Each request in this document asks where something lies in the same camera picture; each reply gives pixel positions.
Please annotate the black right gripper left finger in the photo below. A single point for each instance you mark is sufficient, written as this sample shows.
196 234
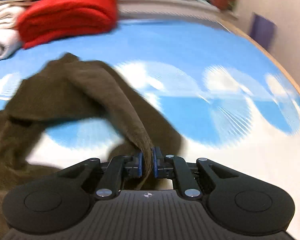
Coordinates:
104 180

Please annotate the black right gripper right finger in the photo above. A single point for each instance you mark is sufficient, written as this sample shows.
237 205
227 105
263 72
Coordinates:
191 181

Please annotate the brown corduroy pants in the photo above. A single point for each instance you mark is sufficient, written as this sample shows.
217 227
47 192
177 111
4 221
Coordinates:
69 89

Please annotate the blue white patterned bedsheet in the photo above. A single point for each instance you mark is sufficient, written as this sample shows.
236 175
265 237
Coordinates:
226 99

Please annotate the purple rolled mat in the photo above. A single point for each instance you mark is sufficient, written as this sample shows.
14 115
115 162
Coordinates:
262 31

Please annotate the red folded garment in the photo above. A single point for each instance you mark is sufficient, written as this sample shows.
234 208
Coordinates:
49 20

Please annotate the wooden bed frame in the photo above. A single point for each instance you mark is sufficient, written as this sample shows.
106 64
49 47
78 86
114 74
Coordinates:
238 32

